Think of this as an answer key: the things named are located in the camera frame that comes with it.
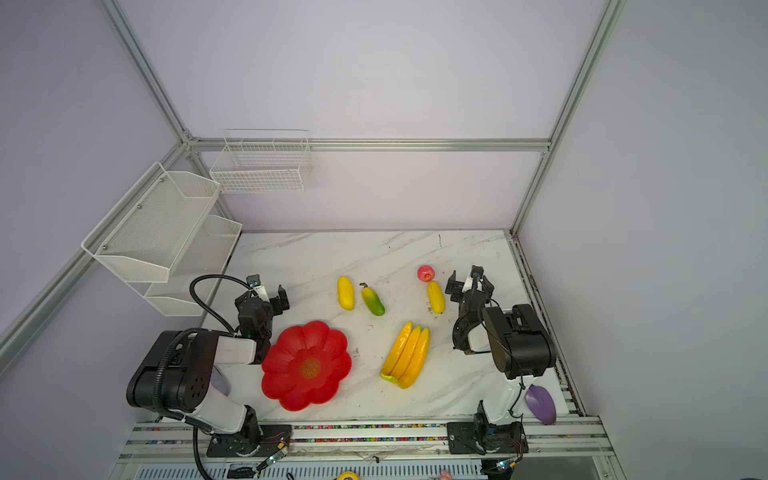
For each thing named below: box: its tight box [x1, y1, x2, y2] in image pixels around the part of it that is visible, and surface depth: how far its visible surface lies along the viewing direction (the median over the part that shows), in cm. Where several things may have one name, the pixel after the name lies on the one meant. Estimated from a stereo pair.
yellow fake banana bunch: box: [380, 321, 431, 389], surface depth 87 cm
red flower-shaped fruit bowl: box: [261, 321, 352, 411], surface depth 88 cm
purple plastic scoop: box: [524, 384, 557, 425], surface depth 80 cm
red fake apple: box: [417, 265, 435, 283], surface depth 105 cm
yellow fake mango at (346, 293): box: [337, 276, 355, 311], surface depth 100 cm
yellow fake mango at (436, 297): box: [428, 281, 445, 314], surface depth 99 cm
